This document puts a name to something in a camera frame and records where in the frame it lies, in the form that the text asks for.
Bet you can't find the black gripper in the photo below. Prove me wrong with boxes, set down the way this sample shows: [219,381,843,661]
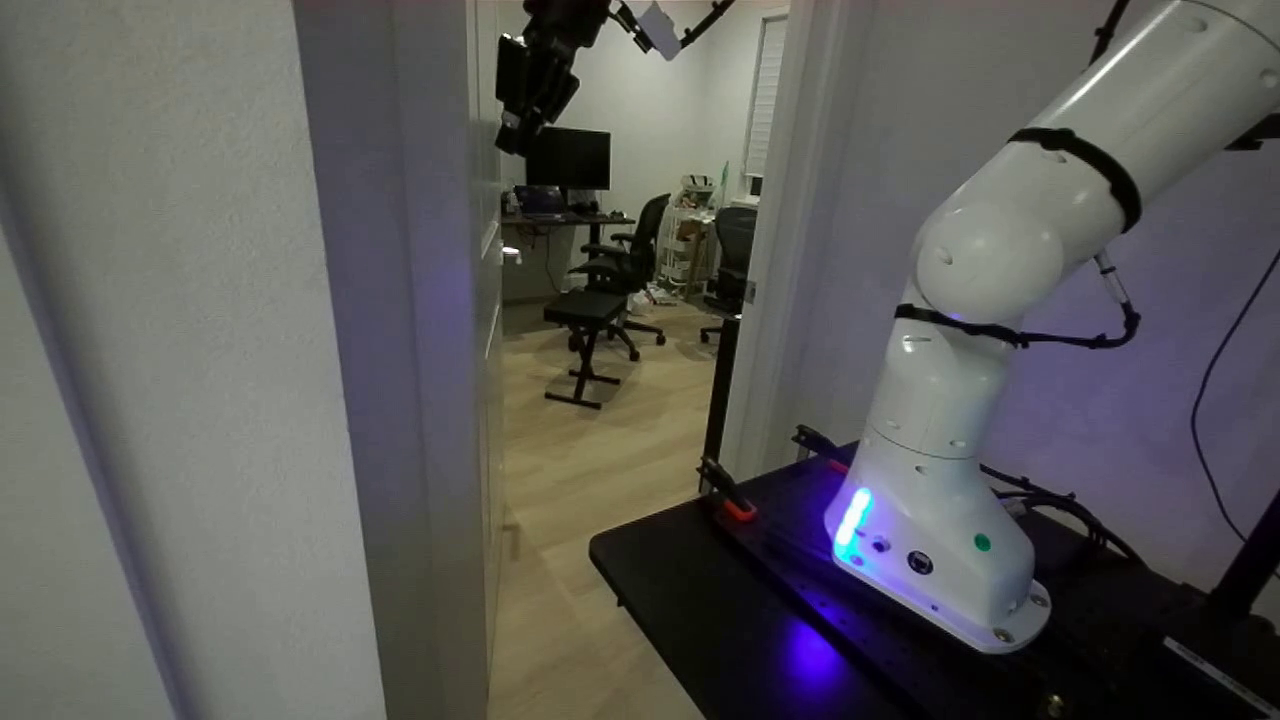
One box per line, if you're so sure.
[492,0,616,157]

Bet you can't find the black computer monitor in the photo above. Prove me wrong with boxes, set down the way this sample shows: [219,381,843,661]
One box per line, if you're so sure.
[528,123,616,195]

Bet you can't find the dark computer desk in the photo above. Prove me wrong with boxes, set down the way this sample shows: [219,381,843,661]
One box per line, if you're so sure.
[501,195,641,307]

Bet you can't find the black office chair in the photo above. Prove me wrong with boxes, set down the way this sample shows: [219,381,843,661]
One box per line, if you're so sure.
[582,189,677,365]
[696,200,765,349]

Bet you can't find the white cart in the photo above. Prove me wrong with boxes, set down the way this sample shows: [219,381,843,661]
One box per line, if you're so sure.
[662,163,733,278]

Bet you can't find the black stool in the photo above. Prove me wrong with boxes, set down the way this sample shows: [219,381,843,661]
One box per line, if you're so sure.
[539,283,632,414]

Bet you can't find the white plain door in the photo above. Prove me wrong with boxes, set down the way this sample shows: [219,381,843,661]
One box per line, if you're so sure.
[466,0,513,632]

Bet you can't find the white tall cabinet door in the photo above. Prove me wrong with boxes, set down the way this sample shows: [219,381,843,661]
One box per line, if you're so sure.
[289,0,501,720]

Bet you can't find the black upright bar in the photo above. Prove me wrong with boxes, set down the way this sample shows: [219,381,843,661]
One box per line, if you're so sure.
[700,307,747,471]

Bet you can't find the red black clamp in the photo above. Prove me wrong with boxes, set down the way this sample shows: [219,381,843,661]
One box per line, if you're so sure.
[787,418,860,483]

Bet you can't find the orange black clamp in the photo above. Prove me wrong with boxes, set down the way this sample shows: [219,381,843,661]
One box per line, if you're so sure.
[696,452,765,527]

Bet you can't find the black mounting table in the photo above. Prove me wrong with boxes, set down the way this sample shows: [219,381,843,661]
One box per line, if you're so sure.
[586,442,1280,720]

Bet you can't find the black stand pole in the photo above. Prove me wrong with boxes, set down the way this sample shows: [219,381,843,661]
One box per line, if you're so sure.
[1204,483,1280,625]

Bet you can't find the black stand base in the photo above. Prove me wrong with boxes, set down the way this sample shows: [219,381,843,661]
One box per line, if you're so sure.
[1148,583,1280,720]

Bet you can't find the white door frame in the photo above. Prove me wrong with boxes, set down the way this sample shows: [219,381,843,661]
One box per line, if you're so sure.
[719,0,839,489]

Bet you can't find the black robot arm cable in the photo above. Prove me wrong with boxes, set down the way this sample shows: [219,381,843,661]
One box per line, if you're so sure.
[891,0,1148,354]

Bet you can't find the black cable bundle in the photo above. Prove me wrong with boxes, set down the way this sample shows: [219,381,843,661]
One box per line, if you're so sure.
[979,457,1117,555]

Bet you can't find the thin black wall cable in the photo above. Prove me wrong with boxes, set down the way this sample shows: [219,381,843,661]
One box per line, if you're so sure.
[1185,242,1280,552]

